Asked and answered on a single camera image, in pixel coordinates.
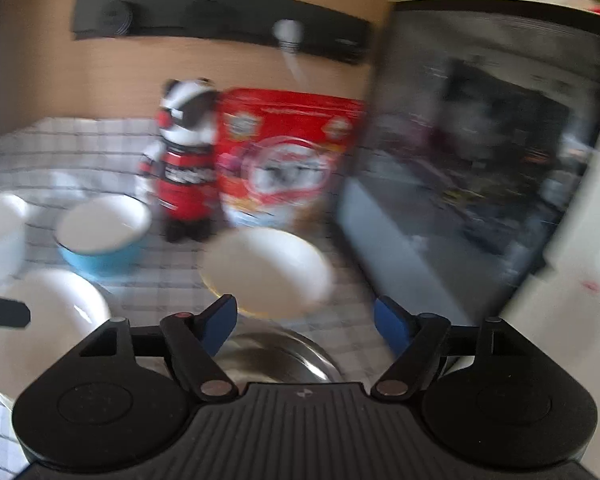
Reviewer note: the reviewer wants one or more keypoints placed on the large white plate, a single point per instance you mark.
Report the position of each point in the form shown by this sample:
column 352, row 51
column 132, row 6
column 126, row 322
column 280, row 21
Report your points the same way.
column 35, row 325

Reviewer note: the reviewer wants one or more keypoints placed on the panda figure toy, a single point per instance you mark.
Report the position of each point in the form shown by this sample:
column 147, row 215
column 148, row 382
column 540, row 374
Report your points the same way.
column 185, row 175

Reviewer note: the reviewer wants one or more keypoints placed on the black glossy appliance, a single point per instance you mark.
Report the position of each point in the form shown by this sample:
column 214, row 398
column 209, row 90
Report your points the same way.
column 480, row 160

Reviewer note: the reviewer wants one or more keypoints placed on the stainless steel bowl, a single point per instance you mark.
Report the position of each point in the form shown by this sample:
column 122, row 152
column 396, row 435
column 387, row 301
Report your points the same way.
column 280, row 355

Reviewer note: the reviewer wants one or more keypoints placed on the white appliance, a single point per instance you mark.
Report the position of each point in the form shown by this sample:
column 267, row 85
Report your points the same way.
column 575, row 310

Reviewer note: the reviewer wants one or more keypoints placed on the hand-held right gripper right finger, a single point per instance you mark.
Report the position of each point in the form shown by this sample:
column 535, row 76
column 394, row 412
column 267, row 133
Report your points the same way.
column 390, row 321

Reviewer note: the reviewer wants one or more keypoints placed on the white shallow bowl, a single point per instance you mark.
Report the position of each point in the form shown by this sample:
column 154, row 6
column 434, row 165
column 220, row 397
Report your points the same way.
column 267, row 272

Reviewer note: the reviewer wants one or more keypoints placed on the white cup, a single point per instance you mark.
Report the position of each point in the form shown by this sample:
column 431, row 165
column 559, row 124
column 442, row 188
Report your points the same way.
column 0, row 240

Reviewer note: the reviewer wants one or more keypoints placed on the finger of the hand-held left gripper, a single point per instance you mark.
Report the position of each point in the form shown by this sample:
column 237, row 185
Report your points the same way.
column 5, row 311

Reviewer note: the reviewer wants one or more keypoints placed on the red snack bag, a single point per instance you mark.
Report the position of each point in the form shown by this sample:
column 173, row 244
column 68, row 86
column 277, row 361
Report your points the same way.
column 285, row 160

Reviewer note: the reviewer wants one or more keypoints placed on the white plug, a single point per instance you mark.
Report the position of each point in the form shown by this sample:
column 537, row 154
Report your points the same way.
column 287, row 34

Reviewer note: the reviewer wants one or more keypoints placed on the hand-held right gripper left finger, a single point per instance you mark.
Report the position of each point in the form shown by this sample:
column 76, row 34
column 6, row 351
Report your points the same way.
column 222, row 321

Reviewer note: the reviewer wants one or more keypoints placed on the black power strip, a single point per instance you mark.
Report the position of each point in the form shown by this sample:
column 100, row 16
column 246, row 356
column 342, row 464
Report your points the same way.
column 220, row 22

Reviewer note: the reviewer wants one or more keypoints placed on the checkered tablecloth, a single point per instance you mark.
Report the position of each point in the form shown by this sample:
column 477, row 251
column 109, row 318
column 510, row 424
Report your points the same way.
column 95, row 155

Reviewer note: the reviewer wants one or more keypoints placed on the blue enamel bowl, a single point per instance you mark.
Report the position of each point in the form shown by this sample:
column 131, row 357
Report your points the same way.
column 102, row 255

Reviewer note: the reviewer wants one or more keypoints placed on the round black plug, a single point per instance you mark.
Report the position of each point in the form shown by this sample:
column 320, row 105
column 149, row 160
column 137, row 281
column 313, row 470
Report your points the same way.
column 116, row 18

